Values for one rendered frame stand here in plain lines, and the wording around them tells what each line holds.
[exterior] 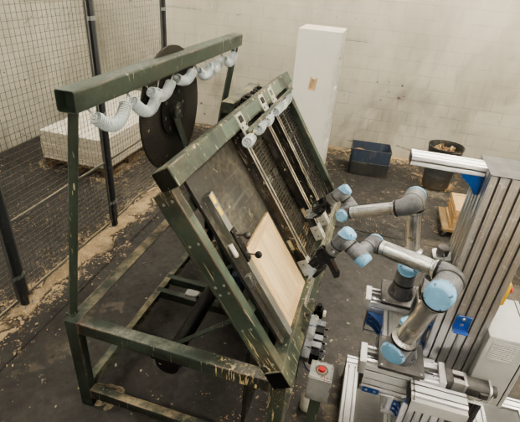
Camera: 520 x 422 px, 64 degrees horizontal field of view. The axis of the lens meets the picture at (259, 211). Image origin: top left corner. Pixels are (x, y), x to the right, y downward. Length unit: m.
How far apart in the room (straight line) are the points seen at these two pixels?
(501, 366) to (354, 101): 5.64
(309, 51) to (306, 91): 0.53
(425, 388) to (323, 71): 4.51
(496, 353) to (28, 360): 3.16
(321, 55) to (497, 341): 4.44
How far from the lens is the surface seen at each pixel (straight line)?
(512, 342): 2.45
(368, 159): 6.67
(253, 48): 7.64
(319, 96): 6.08
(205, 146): 2.12
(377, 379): 2.43
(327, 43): 5.95
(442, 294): 1.83
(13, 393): 3.63
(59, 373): 3.64
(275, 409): 2.57
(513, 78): 7.62
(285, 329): 2.46
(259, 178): 2.63
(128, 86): 2.29
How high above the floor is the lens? 2.70
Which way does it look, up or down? 30 degrees down
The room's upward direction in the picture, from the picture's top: 5 degrees clockwise
